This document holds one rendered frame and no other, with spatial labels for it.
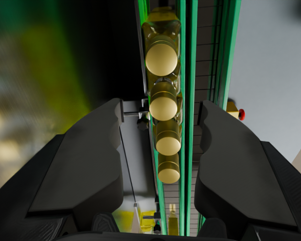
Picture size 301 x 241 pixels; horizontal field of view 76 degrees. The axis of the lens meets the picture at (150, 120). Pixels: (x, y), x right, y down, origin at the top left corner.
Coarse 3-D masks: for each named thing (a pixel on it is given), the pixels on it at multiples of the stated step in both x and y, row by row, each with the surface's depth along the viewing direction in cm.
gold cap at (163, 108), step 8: (152, 88) 26; (160, 88) 24; (168, 88) 24; (152, 96) 24; (160, 96) 22; (168, 96) 22; (152, 104) 23; (160, 104) 23; (168, 104) 23; (176, 104) 23; (152, 112) 23; (160, 112) 23; (168, 112) 23
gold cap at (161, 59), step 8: (152, 40) 22; (160, 40) 20; (168, 40) 21; (152, 48) 19; (160, 48) 19; (168, 48) 19; (152, 56) 20; (160, 56) 20; (168, 56) 20; (176, 56) 20; (152, 64) 20; (160, 64) 20; (168, 64) 20; (176, 64) 20; (152, 72) 21; (160, 72) 21; (168, 72) 21
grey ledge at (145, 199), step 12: (132, 108) 56; (132, 120) 58; (132, 132) 60; (144, 132) 60; (132, 144) 63; (144, 144) 63; (132, 156) 66; (144, 156) 66; (132, 168) 69; (144, 168) 69; (132, 180) 73; (144, 180) 72; (144, 192) 76; (144, 204) 80
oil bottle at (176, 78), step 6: (180, 66) 29; (150, 72) 29; (174, 72) 28; (180, 72) 29; (150, 78) 29; (156, 78) 28; (174, 78) 28; (180, 78) 29; (150, 84) 29; (174, 84) 29; (180, 84) 30; (150, 90) 30; (180, 90) 30
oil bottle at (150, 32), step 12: (156, 12) 40; (168, 12) 38; (144, 24) 26; (156, 24) 25; (168, 24) 25; (180, 24) 26; (144, 36) 26; (168, 36) 25; (180, 36) 26; (144, 48) 27; (180, 48) 27
